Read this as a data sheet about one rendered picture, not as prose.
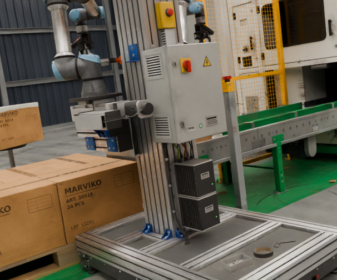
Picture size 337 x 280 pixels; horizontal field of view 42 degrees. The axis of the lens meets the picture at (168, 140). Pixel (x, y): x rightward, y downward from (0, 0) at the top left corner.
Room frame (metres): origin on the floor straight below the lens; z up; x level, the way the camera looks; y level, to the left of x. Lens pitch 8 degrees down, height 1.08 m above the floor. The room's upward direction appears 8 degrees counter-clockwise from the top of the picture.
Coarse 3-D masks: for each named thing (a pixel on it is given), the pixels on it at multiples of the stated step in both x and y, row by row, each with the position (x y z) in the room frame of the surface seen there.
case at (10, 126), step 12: (0, 108) 4.23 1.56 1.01; (12, 108) 4.36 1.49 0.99; (24, 108) 4.49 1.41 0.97; (36, 108) 4.63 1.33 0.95; (0, 120) 4.21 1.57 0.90; (12, 120) 4.33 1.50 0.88; (24, 120) 4.47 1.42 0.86; (36, 120) 4.60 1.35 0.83; (0, 132) 4.19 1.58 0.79; (12, 132) 4.31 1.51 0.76; (24, 132) 4.44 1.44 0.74; (36, 132) 4.58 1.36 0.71; (0, 144) 4.16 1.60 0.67; (12, 144) 4.29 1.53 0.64
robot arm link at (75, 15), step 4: (72, 12) 2.86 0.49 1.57; (76, 12) 2.86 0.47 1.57; (80, 12) 2.87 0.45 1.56; (84, 12) 2.88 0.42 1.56; (72, 16) 2.86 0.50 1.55; (76, 16) 2.86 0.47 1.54; (80, 16) 2.87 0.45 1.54; (84, 16) 2.88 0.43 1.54; (72, 20) 2.87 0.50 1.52; (76, 20) 2.87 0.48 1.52; (80, 20) 2.90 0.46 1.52; (84, 20) 2.90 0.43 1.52
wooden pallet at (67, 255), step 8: (56, 248) 2.59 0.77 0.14; (64, 248) 2.62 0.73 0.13; (72, 248) 2.65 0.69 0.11; (40, 256) 2.53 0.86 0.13; (56, 256) 2.61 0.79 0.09; (64, 256) 2.61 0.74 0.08; (72, 256) 2.64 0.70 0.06; (16, 264) 2.44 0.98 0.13; (56, 264) 2.63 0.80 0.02; (64, 264) 2.61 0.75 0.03; (72, 264) 2.64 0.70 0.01; (32, 272) 2.56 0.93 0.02; (40, 272) 2.55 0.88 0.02; (48, 272) 2.55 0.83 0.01
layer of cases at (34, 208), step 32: (64, 160) 3.49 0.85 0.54; (96, 160) 3.27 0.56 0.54; (0, 192) 2.56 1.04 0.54; (32, 192) 2.54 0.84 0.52; (64, 192) 2.65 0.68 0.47; (96, 192) 2.78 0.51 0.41; (128, 192) 2.91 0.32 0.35; (0, 224) 2.42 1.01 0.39; (32, 224) 2.52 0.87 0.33; (64, 224) 2.63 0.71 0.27; (96, 224) 2.76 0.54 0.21; (0, 256) 2.40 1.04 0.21; (32, 256) 2.50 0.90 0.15
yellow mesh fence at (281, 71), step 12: (204, 0) 4.23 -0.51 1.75; (228, 0) 4.44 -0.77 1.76; (276, 0) 4.82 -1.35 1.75; (228, 12) 4.42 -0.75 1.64; (276, 12) 4.82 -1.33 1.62; (228, 24) 4.41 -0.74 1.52; (276, 24) 4.83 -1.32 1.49; (240, 36) 4.50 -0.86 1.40; (276, 36) 4.84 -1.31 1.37; (240, 48) 4.48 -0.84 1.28; (264, 72) 4.66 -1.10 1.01; (276, 72) 4.77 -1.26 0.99; (240, 84) 4.45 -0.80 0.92; (264, 84) 4.66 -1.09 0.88; (240, 108) 4.43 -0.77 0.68; (264, 156) 4.58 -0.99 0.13; (288, 156) 4.84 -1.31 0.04
